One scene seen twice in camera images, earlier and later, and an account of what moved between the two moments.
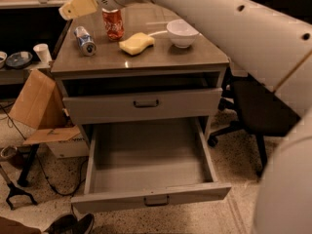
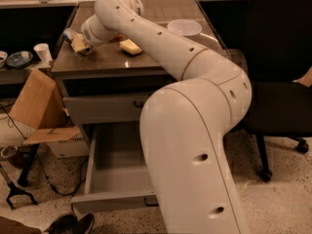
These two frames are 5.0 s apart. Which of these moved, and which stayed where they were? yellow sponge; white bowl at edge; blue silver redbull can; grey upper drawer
Moved: blue silver redbull can
Stayed: grey upper drawer; yellow sponge; white bowl at edge
